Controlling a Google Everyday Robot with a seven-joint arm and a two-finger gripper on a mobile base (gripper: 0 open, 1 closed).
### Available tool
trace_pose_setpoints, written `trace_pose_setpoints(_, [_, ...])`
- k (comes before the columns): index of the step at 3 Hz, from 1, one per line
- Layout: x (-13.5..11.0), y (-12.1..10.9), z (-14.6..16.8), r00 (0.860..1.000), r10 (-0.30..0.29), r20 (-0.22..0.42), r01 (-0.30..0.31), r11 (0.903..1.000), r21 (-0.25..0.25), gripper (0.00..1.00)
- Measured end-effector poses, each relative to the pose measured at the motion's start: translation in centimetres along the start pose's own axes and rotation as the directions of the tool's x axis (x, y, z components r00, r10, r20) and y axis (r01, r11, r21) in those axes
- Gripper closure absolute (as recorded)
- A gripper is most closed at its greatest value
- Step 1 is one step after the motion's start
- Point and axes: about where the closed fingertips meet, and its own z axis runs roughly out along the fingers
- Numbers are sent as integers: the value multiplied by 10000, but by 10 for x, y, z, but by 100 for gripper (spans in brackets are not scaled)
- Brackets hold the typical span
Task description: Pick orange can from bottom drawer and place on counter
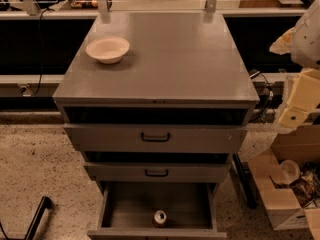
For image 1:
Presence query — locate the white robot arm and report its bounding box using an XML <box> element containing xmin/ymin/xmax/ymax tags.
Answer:
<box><xmin>269</xmin><ymin>0</ymin><xmax>320</xmax><ymax>130</ymax></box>

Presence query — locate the cardboard box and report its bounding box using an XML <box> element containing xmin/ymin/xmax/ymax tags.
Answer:
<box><xmin>248</xmin><ymin>123</ymin><xmax>320</xmax><ymax>240</ymax></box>

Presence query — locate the black table leg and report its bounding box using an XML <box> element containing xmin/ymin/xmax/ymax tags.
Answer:
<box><xmin>232</xmin><ymin>153</ymin><xmax>257</xmax><ymax>209</ymax></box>

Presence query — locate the cable bundle right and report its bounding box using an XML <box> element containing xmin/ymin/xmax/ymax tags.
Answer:
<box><xmin>249</xmin><ymin>69</ymin><xmax>276</xmax><ymax>123</ymax></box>

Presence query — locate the clear plastic cup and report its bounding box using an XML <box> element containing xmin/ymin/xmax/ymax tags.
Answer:
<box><xmin>280</xmin><ymin>160</ymin><xmax>300</xmax><ymax>184</ymax></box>

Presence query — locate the black power cable left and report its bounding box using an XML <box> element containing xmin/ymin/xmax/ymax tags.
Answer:
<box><xmin>32</xmin><ymin>7</ymin><xmax>51</xmax><ymax>97</ymax></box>

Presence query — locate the middle grey drawer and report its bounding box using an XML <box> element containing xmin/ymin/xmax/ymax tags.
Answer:
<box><xmin>84</xmin><ymin>162</ymin><xmax>229</xmax><ymax>183</ymax></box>

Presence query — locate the top grey drawer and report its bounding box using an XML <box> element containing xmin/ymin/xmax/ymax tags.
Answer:
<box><xmin>64</xmin><ymin>124</ymin><xmax>247</xmax><ymax>153</ymax></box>

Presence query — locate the far left metal bracket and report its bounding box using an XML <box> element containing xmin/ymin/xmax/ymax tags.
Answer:
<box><xmin>22</xmin><ymin>0</ymin><xmax>40</xmax><ymax>16</ymax></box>

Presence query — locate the grey metal drawer cabinet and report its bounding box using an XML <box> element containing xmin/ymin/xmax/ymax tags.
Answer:
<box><xmin>52</xmin><ymin>11</ymin><xmax>261</xmax><ymax>240</ymax></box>

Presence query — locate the left metal bracket post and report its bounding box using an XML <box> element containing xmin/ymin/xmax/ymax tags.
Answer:
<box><xmin>97</xmin><ymin>0</ymin><xmax>110</xmax><ymax>23</ymax></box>

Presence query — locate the black chair leg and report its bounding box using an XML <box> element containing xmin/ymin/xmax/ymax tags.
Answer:
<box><xmin>24</xmin><ymin>196</ymin><xmax>52</xmax><ymax>240</ymax></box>

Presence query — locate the bottom grey open drawer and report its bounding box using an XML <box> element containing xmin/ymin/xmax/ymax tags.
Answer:
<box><xmin>88</xmin><ymin>182</ymin><xmax>227</xmax><ymax>240</ymax></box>

